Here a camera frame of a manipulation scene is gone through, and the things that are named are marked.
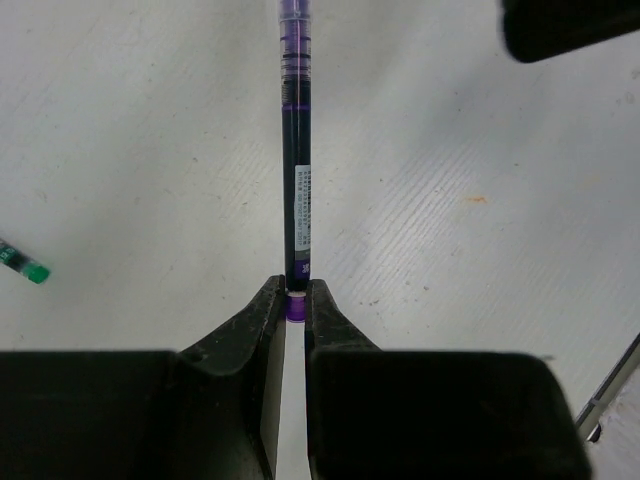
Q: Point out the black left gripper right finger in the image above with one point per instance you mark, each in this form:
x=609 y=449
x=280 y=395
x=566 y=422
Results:
x=429 y=414

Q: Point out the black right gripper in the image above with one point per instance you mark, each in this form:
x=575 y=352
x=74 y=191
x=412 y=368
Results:
x=536 y=30

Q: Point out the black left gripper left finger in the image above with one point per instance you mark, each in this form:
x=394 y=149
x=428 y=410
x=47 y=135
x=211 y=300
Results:
x=210 y=411

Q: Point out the purple gel pen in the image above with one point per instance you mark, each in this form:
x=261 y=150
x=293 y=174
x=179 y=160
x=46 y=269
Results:
x=295 y=68

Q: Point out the green gel pen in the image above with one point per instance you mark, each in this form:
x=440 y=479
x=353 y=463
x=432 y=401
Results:
x=14 y=259

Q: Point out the aluminium table edge rail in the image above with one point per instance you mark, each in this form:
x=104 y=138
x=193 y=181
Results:
x=589 y=418

